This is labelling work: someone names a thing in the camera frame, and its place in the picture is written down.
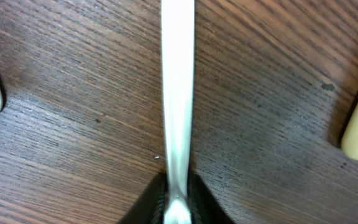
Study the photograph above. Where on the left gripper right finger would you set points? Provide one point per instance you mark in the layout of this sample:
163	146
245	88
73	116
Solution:
205	209

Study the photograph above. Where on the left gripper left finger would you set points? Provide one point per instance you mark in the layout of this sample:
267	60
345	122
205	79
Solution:
150	206

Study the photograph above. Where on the white slim plastic fork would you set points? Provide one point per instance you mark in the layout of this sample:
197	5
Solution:
178	52

